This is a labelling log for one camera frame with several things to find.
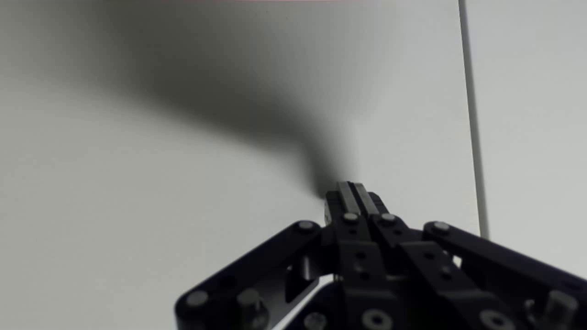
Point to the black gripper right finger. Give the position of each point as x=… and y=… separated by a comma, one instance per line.
x=469, y=283

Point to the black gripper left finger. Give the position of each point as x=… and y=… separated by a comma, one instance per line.
x=258, y=289

